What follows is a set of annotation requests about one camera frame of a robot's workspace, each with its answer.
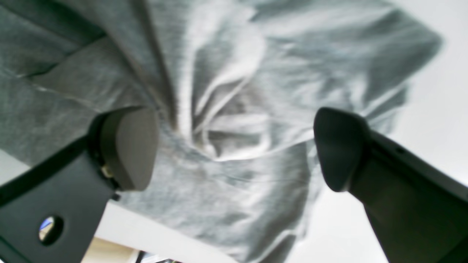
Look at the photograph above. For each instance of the grey t-shirt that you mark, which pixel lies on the grey t-shirt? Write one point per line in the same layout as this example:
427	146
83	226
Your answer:
236	85

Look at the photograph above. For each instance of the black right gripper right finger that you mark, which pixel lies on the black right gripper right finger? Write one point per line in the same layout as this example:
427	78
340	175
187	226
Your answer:
418	214

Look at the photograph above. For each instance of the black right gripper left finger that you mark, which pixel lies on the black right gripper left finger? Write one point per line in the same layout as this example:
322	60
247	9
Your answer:
50	213

